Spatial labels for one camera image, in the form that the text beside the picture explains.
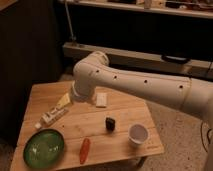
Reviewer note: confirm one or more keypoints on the white rectangular box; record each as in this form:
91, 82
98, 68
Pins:
101, 100

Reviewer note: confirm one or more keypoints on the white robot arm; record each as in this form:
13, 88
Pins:
189, 95

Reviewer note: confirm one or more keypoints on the orange carrot toy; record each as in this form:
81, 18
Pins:
84, 151

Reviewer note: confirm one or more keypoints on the wooden table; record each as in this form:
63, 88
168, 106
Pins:
85, 120

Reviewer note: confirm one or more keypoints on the black handle on shelf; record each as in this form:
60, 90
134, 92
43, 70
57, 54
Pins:
176, 60

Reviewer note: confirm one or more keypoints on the white paper cup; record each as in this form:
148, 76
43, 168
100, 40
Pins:
137, 135

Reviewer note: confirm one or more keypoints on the green glass plate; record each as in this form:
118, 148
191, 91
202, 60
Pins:
43, 149

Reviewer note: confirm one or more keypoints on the yellowish pointed end tool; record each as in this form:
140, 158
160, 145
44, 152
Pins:
65, 99

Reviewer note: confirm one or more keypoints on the white tube bottle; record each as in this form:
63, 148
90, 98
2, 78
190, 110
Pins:
50, 117

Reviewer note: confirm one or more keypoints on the metal pole stand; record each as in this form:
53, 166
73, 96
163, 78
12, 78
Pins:
72, 36

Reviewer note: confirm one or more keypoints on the wooden shelf bench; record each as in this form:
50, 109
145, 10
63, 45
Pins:
142, 61

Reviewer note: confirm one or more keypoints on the black eraser block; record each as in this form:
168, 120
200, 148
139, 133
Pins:
110, 124

